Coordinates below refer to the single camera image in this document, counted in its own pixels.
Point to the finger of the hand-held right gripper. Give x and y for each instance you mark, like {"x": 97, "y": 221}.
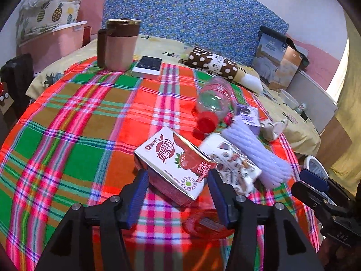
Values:
{"x": 310, "y": 193}
{"x": 313, "y": 177}

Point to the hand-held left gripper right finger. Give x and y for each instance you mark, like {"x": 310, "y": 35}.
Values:
{"x": 218, "y": 197}

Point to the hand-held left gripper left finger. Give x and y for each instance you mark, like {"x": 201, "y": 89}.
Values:
{"x": 138, "y": 194}

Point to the white mesh trash bin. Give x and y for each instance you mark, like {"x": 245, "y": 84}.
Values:
{"x": 308, "y": 161}

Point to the red plastic wrapper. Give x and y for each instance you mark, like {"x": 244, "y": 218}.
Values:
{"x": 197, "y": 225}

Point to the printed snack packet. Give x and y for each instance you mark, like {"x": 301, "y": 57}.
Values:
{"x": 237, "y": 161}

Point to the pink strawberry milk carton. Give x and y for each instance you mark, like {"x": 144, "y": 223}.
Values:
{"x": 169, "y": 152}

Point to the small black object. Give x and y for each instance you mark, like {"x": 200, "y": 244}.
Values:
{"x": 305, "y": 115}

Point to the crumpled white paper bag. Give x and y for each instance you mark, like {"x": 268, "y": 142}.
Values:
{"x": 272, "y": 129}

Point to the small can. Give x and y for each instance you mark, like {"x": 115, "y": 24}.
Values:
{"x": 301, "y": 107}

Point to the white cabinet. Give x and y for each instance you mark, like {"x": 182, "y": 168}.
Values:
{"x": 313, "y": 96}

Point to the plaid blanket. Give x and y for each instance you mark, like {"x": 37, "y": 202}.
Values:
{"x": 70, "y": 146}

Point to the white bowl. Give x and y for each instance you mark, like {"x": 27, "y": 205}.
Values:
{"x": 287, "y": 97}

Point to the small snack wrapper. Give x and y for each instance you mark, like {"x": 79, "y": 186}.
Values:
{"x": 249, "y": 115}

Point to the yellow curtain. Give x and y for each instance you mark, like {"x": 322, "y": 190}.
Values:
{"x": 349, "y": 90}

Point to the clear plastic bottle red cap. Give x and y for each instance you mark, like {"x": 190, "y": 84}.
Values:
{"x": 214, "y": 98}

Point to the bedding package box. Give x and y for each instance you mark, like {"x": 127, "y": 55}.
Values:
{"x": 276, "y": 59}

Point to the brown polka dot pillow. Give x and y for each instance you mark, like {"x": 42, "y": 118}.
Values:
{"x": 208, "y": 59}

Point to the pink mug with brown lid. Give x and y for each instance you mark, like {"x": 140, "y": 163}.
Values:
{"x": 118, "y": 50}

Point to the brown tag with dots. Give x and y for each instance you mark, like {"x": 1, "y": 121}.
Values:
{"x": 5, "y": 98}

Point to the pink storage box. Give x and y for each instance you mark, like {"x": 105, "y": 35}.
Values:
{"x": 56, "y": 48}

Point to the blue floral headboard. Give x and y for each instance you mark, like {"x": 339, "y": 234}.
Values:
{"x": 183, "y": 11}

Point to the pineapple print quilt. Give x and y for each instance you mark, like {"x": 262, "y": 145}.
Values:
{"x": 50, "y": 8}

